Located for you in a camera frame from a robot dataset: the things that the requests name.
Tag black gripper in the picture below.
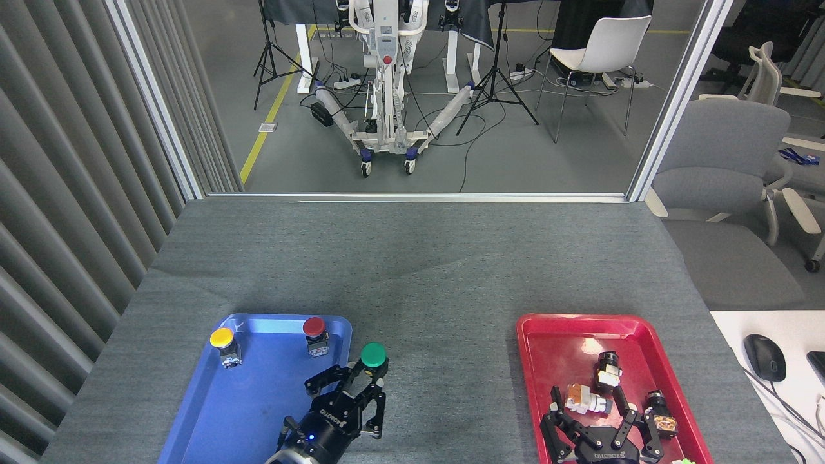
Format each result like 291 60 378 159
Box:
277 363 387 464
539 386 665 464

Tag green push button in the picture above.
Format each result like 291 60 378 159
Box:
358 342 390 382

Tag red push button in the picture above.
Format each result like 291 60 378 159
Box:
303 316 330 358

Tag yellow push button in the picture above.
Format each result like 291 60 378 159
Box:
210 327 242 369

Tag red plastic tray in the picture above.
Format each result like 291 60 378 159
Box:
516 314 713 464

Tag blue plastic tray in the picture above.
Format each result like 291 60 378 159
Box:
159 313 353 464

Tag black computer mouse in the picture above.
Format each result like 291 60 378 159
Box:
744 334 787 383

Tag silver aluminium crossbar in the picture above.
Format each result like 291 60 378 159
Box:
205 191 630 203

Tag grey office chair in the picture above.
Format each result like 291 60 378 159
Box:
644 98 825 273

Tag white wheeled stand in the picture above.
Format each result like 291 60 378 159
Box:
314 0 478 178

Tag white desk leg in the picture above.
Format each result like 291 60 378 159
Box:
444 29 482 93
295 23 320 95

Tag black tripod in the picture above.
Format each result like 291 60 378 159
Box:
456 0 540 137
253 0 316 111

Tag white plastic chair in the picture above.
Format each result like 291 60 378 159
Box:
536 15 652 144

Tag white office chair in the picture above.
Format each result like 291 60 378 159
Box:
699 41 823 108

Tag black office chair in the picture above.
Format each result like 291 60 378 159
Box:
699 0 825 82

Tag white orange switch block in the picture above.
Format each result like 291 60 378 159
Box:
564 383 614 417

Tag black selector switch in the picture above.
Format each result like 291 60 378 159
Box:
593 351 623 394

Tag black switch with orange block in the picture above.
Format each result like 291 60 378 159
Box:
646 389 679 439

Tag black mouse cable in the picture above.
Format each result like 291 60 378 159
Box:
740 366 825 442

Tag silver aluminium post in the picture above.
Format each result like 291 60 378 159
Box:
626 0 735 202
103 0 204 201

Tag blue lanyard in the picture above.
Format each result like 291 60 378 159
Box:
777 147 821 166

